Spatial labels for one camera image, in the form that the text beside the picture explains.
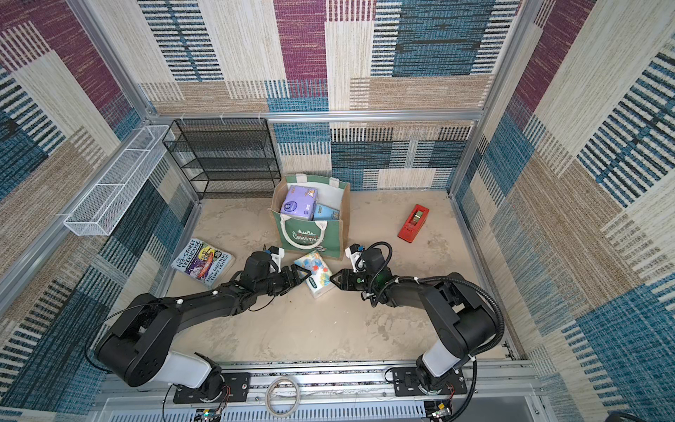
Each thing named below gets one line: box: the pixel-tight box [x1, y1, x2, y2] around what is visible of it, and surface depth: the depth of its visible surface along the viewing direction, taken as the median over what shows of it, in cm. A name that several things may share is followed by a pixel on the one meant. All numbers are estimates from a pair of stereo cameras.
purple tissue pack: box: [281, 184, 319, 221], surface depth 94 cm
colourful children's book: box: [170, 237, 236, 289], surface depth 98 cm
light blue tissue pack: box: [312, 202, 341, 222], surface depth 99 cm
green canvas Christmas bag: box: [269, 174, 352, 261], surface depth 95 cm
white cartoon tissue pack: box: [293, 250, 335, 299], surface depth 91 cm
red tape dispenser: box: [397, 203, 430, 244], surface depth 106 cm
